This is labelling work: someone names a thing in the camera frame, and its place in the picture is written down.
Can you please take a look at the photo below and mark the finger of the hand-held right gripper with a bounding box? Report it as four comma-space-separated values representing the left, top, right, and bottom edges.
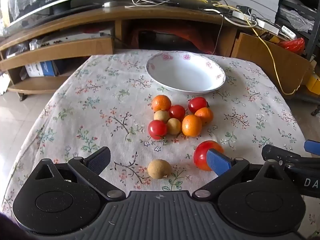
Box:
304, 140, 320, 155
262, 144, 320, 167

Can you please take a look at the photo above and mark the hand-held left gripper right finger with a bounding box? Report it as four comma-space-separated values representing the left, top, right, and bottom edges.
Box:
192, 148, 285, 199

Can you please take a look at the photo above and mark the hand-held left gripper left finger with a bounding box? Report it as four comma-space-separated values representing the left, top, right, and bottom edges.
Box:
35, 146, 126, 201

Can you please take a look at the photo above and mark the large red tomato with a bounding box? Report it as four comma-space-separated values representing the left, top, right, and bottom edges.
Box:
193, 140, 224, 172

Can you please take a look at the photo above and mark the orange tangerine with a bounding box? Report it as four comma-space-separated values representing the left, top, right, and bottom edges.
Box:
181, 114, 202, 137
194, 107, 214, 126
152, 95, 172, 112

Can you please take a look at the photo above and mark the beige longan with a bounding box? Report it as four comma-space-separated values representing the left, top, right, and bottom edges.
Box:
147, 159, 172, 180
166, 118, 182, 135
153, 110, 170, 123

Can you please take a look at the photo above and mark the medium red tomato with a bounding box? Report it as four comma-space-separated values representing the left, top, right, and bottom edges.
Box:
188, 96, 209, 114

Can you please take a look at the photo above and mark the small red tomato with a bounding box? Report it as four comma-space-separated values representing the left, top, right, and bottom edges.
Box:
148, 120, 168, 140
168, 105, 186, 121

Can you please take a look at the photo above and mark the white floral plate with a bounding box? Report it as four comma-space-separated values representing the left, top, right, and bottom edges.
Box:
146, 51, 227, 95

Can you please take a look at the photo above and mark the floral tablecloth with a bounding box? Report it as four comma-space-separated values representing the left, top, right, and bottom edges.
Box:
1, 49, 320, 230

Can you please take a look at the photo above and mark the yellow box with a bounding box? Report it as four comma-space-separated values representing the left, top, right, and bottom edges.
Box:
305, 74, 320, 93

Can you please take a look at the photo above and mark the red plastic bag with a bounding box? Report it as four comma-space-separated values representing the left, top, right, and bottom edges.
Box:
276, 37, 306, 54

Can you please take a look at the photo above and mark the blue and white box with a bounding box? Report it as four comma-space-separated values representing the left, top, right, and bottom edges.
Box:
25, 60, 59, 78

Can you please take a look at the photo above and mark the wooden TV stand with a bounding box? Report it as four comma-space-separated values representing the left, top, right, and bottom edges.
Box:
0, 4, 314, 102

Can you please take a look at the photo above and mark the white rectangular device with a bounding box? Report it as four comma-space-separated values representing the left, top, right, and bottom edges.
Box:
281, 25, 298, 40

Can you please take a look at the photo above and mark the black shelf rack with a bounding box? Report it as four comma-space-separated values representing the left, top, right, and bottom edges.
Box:
275, 0, 320, 55

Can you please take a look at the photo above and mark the white paper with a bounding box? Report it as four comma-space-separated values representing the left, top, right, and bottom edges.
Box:
0, 74, 12, 95

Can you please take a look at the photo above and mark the silver media player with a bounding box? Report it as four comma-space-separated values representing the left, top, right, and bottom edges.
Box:
41, 29, 113, 47

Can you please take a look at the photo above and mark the white power strip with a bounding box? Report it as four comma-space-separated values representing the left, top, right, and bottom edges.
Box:
255, 17, 280, 34

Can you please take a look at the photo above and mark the bubble wrap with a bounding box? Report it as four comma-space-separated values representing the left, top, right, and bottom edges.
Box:
279, 6, 315, 33

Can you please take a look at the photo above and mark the clear plastic bag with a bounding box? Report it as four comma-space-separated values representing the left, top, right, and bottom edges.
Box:
29, 39, 47, 52

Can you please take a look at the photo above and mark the black television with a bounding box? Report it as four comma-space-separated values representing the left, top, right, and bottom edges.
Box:
0, 0, 145, 29

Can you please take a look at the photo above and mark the yellow cable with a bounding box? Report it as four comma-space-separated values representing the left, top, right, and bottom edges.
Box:
179, 0, 304, 96

